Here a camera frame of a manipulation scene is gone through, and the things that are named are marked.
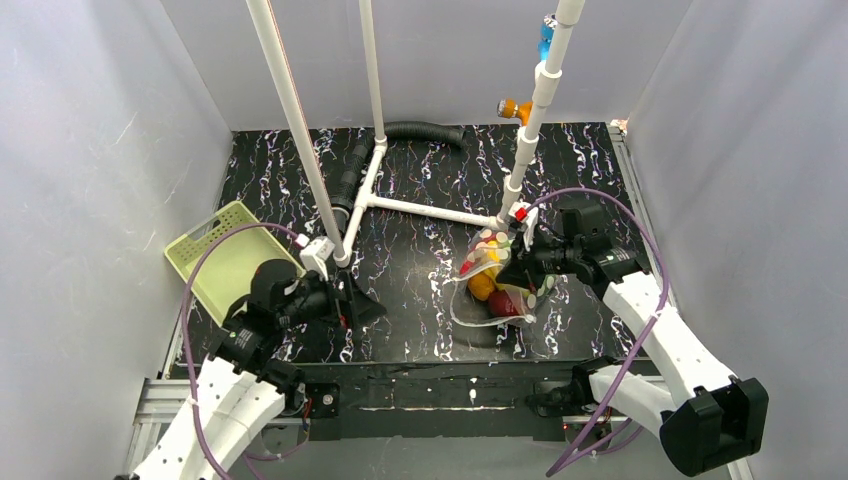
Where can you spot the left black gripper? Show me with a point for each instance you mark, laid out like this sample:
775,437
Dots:
340,299

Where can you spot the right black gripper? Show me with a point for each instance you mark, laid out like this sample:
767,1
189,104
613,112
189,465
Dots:
525,253

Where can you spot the dark red fake fruit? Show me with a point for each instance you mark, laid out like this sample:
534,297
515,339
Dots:
505,304

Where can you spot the orange fake fruit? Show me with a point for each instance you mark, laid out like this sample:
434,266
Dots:
481,286

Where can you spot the clear polka dot zip bag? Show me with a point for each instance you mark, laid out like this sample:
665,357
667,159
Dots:
489,250

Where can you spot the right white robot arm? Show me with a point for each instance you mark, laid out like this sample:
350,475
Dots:
705,416

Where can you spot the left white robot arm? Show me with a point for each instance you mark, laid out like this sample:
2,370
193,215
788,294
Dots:
242,384

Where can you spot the light green plastic basket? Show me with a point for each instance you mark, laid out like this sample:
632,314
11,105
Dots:
227,272

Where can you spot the orange clamp knob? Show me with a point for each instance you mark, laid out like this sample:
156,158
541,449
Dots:
510,109

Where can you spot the blue clamp knob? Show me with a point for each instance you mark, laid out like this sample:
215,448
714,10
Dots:
547,30

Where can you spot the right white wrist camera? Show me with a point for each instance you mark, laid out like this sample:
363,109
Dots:
524,218

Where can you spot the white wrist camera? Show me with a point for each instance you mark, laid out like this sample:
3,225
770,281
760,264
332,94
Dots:
315,254
524,218

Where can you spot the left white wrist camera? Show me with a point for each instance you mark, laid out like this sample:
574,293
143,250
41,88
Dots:
315,254

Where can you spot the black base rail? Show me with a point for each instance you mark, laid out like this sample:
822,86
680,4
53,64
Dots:
443,400

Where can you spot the white PVC pipe frame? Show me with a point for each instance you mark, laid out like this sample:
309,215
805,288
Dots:
342,213

